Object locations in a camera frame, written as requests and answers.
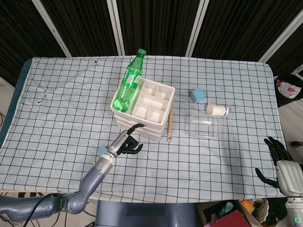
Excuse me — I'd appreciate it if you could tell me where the white plastic drawer organizer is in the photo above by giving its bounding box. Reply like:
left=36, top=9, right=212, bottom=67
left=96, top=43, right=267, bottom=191
left=110, top=76, right=176, bottom=142

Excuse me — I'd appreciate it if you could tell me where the black bag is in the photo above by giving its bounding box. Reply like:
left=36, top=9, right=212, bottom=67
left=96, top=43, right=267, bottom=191
left=274, top=73, right=303, bottom=108

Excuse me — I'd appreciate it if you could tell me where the cardboard box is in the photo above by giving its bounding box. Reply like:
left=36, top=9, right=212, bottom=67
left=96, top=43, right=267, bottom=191
left=196, top=198, right=288, bottom=227

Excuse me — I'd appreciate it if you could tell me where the white partition frame post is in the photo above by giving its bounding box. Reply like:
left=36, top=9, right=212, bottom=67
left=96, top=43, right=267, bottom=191
left=258, top=8, right=303, bottom=63
left=185, top=0, right=209, bottom=57
left=35, top=0, right=72, bottom=58
left=106, top=0, right=125, bottom=56

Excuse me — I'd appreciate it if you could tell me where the dark blue table underlay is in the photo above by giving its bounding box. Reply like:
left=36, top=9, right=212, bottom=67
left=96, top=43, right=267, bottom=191
left=0, top=58, right=33, bottom=147

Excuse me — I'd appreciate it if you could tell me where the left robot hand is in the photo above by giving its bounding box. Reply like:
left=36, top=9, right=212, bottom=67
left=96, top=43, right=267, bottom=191
left=107, top=123, right=145, bottom=157

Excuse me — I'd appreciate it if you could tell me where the clear plastic container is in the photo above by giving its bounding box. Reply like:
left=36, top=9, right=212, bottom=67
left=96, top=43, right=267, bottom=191
left=188, top=114, right=224, bottom=140

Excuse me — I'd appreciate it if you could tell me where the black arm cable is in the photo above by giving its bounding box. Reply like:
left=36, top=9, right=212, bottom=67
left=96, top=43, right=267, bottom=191
left=22, top=192, right=60, bottom=227

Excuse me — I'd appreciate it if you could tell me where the white paper cup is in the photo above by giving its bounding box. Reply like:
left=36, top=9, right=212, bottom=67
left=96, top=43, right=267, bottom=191
left=206, top=103, right=230, bottom=118

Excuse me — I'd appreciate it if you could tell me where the large blue foam cube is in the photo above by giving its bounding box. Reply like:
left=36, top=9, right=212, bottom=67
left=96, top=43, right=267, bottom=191
left=190, top=88, right=205, bottom=104

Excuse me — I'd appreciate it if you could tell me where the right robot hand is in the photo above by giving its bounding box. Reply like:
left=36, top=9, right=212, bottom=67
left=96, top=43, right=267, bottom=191
left=255, top=136, right=303, bottom=197

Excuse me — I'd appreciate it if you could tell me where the clear empty drawer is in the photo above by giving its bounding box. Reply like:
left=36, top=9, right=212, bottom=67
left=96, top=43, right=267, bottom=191
left=117, top=124, right=163, bottom=142

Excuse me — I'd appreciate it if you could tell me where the checkered tablecloth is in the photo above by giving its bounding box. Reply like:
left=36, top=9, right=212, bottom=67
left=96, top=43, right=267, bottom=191
left=0, top=55, right=287, bottom=204

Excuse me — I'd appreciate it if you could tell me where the wooden stick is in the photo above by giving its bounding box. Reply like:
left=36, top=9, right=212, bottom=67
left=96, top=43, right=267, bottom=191
left=167, top=100, right=175, bottom=144

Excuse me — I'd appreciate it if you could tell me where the dark blue robot torso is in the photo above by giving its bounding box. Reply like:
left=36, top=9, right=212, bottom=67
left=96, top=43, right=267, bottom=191
left=94, top=200, right=206, bottom=227

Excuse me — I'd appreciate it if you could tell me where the green plastic bottle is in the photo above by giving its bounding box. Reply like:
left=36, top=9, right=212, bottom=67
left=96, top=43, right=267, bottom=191
left=112, top=48, right=147, bottom=112

